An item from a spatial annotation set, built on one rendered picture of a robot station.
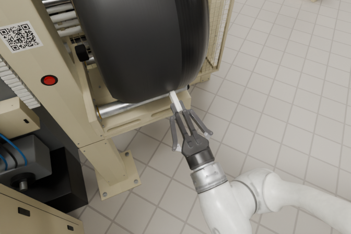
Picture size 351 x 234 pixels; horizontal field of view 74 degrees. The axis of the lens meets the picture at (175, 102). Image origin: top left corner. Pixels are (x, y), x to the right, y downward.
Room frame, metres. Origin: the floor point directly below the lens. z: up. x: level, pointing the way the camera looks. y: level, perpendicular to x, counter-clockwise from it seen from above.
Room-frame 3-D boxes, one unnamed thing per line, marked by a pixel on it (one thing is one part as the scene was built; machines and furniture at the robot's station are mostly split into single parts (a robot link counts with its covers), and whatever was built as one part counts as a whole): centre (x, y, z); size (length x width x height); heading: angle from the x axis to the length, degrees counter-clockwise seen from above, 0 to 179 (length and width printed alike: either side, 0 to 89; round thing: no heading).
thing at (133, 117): (0.50, 0.12, 0.83); 0.36 x 0.09 x 0.06; 113
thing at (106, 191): (0.51, 0.40, 0.01); 0.27 x 0.27 x 0.02; 23
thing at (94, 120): (0.56, 0.34, 0.90); 0.40 x 0.03 x 0.10; 23
